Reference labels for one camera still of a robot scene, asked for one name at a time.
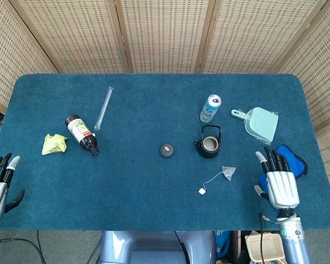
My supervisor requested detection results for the black wrist cable with plug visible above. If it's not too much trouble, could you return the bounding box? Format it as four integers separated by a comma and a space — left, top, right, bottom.
257, 212, 278, 264

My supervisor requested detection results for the blue padded cloth pouch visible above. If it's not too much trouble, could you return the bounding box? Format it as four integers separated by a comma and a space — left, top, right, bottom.
258, 144, 309, 195

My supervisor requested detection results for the light blue drink can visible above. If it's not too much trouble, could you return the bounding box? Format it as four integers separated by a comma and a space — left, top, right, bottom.
199, 94, 222, 123

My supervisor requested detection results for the blue printed package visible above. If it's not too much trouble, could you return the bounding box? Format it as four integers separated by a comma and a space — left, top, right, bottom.
214, 230, 232, 259

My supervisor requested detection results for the clear long test tube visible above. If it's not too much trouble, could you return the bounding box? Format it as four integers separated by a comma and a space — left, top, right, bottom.
93, 86, 114, 131

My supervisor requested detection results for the black cast iron teapot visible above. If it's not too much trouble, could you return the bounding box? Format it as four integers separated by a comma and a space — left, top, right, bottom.
193, 125, 223, 159

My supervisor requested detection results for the light green dustpan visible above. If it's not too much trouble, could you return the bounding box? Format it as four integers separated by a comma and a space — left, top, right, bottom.
230, 107, 279, 146

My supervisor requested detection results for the yellow wrapper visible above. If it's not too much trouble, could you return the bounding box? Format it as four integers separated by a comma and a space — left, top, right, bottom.
41, 133, 69, 156

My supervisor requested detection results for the woven bamboo folding screen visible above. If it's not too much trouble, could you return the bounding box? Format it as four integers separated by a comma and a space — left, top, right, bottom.
0, 0, 330, 218

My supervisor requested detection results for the blue carpet table mat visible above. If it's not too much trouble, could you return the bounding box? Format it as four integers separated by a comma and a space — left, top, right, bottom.
0, 73, 330, 232

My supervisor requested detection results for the dark brown labelled bottle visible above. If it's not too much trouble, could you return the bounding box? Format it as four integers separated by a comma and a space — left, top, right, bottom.
64, 114, 100, 156

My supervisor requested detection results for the blue-grey robot torso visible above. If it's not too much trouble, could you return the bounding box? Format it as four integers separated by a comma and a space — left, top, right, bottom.
98, 230, 218, 264

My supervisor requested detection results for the pyramid tea bag with string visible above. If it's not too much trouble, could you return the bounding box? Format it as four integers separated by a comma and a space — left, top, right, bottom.
198, 166, 237, 195

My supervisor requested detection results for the beige takeaway food box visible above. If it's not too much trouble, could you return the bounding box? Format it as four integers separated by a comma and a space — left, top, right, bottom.
244, 233, 286, 262

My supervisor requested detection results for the black floor cable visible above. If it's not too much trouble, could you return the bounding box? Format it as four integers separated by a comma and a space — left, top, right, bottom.
0, 236, 47, 264

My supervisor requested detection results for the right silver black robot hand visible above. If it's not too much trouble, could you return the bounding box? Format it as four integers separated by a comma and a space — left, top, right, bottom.
254, 146, 300, 211

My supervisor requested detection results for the black teapot lid orange knob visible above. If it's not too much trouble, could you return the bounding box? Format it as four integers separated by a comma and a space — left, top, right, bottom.
158, 142, 174, 158

